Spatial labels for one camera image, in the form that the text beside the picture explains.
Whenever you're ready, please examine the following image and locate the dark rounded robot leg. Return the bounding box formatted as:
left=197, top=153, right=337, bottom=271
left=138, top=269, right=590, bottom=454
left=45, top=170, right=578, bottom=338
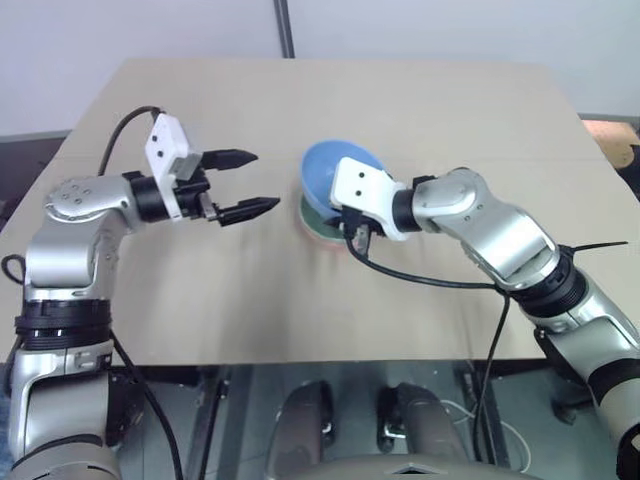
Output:
left=267, top=380, right=335, bottom=480
left=377, top=382, right=471, bottom=480

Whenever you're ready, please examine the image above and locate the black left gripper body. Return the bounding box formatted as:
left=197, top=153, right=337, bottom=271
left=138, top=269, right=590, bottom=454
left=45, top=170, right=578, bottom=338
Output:
left=172, top=167, right=224, bottom=224

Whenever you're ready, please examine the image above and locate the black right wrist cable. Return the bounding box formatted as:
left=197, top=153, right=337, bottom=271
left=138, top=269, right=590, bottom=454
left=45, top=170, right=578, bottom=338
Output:
left=344, top=227, right=511, bottom=464

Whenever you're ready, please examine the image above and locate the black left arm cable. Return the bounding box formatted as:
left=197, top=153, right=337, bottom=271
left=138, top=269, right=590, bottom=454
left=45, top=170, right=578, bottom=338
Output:
left=107, top=339, right=186, bottom=480

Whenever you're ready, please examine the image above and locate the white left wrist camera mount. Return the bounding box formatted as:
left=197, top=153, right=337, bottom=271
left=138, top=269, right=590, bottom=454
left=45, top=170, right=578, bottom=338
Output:
left=144, top=113, right=204, bottom=221

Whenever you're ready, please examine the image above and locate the green bowl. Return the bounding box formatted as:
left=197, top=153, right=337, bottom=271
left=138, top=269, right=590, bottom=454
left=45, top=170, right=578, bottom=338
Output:
left=298, top=194, right=347, bottom=235

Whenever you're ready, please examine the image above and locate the dark metal table leg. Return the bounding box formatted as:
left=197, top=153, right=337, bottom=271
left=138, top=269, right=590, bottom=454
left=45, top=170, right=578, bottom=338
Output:
left=187, top=367, right=234, bottom=480

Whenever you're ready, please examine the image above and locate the black cable tie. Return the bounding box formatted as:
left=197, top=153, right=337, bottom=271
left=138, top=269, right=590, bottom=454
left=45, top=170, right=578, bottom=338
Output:
left=559, top=240, right=630, bottom=256

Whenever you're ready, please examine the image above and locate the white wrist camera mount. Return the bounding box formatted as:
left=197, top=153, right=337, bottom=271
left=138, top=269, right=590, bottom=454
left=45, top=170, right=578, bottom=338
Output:
left=329, top=156, right=411, bottom=242
left=144, top=113, right=204, bottom=221

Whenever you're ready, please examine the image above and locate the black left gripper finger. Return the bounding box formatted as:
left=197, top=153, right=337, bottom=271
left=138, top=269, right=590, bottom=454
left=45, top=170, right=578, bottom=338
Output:
left=214, top=196, right=281, bottom=229
left=199, top=148, right=260, bottom=174

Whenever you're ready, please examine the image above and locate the dark vertical pole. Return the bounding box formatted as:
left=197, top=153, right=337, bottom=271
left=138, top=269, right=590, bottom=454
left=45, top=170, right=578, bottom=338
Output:
left=272, top=0, right=297, bottom=59

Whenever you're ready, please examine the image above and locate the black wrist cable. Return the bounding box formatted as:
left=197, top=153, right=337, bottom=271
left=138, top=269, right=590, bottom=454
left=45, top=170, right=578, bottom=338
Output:
left=344, top=227, right=511, bottom=464
left=98, top=104, right=166, bottom=177

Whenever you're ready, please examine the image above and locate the blue bowl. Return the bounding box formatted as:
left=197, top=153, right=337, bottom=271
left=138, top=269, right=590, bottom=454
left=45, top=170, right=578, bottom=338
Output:
left=299, top=139, right=395, bottom=220

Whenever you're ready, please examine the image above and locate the thin white wire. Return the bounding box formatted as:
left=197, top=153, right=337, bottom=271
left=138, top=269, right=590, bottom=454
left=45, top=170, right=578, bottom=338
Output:
left=447, top=402, right=534, bottom=474

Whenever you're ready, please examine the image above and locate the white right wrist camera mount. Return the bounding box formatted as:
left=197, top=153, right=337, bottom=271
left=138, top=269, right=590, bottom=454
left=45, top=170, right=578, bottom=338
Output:
left=329, top=156, right=411, bottom=242

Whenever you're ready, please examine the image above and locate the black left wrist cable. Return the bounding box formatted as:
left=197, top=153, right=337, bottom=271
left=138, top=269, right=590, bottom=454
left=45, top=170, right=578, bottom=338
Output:
left=98, top=104, right=166, bottom=177

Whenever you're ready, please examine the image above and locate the brown board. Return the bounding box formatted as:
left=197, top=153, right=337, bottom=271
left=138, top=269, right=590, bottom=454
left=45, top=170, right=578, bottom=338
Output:
left=581, top=115, right=640, bottom=169

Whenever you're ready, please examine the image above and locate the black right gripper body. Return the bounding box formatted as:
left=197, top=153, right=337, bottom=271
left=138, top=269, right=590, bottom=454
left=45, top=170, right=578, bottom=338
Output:
left=341, top=207, right=389, bottom=254

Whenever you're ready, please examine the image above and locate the grey robot torso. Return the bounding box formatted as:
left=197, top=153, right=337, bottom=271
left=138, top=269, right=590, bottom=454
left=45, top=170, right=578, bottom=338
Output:
left=299, top=452, right=506, bottom=480

